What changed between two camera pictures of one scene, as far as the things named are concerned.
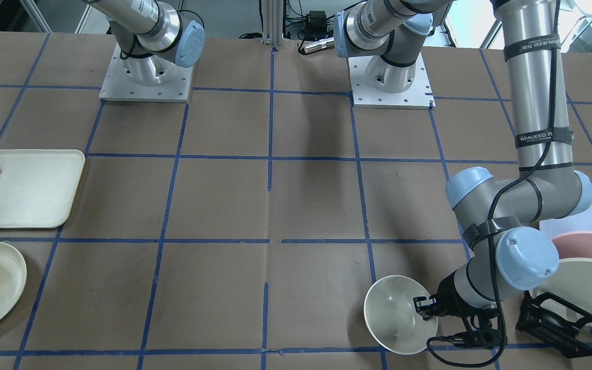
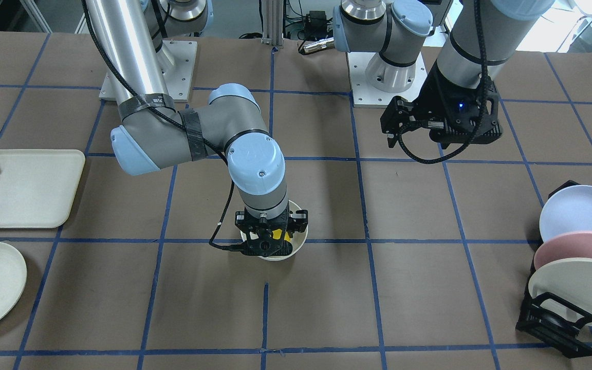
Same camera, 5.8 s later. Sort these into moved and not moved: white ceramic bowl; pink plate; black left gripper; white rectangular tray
Moved: black left gripper; white ceramic bowl
Not moved: pink plate; white rectangular tray
